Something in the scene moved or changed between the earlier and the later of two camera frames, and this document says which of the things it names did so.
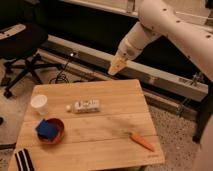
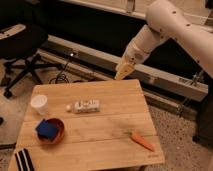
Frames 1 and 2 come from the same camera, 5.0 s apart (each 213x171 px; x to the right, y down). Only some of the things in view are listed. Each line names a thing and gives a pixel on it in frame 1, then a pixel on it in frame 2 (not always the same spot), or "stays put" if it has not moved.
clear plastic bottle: x=84 y=106 stays put
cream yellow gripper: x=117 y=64 -> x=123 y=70
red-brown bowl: x=59 y=133 stays put
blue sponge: x=46 y=128 stays put
